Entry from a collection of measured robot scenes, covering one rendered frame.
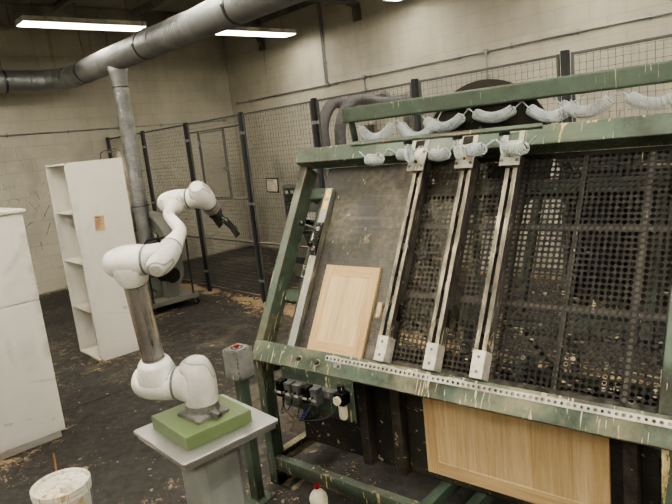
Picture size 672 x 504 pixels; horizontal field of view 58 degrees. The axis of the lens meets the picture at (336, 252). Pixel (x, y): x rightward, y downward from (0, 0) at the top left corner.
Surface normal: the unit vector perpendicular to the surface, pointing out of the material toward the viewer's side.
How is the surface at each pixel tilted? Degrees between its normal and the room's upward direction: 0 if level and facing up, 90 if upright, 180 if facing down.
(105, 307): 90
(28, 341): 90
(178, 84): 90
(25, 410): 90
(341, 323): 60
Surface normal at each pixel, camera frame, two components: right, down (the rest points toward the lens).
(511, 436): -0.63, 0.21
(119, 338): 0.67, 0.07
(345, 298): -0.59, -0.31
